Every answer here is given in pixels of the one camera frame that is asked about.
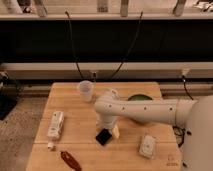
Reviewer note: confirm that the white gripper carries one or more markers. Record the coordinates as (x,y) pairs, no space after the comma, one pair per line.
(108,122)

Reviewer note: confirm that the black eraser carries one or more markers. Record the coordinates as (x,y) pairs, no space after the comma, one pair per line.
(103,136)

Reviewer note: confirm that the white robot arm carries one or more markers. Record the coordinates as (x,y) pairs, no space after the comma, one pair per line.
(195,116)

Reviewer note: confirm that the white ceramic cup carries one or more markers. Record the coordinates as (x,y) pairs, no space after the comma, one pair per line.
(85,89)

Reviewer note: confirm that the green bowl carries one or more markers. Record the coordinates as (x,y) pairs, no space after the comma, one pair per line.
(139,97)

